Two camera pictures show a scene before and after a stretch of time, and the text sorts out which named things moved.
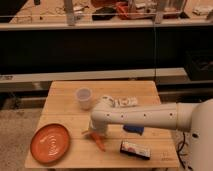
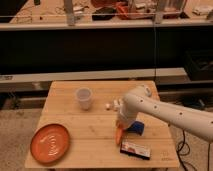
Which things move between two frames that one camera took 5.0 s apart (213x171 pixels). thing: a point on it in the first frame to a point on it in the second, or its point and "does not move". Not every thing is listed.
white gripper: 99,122 to 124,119
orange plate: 50,143 does not move
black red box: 134,150 does not move
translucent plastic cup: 84,94 does not move
